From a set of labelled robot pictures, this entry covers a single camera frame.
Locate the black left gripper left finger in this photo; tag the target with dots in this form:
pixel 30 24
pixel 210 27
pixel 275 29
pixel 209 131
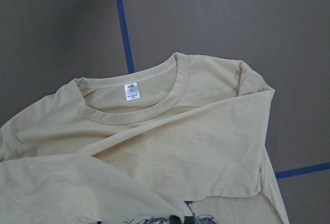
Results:
pixel 174 220

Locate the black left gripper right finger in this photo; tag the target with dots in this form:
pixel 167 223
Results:
pixel 189 220

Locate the beige long-sleeve graphic shirt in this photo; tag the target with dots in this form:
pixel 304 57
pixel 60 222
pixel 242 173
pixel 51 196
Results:
pixel 184 138

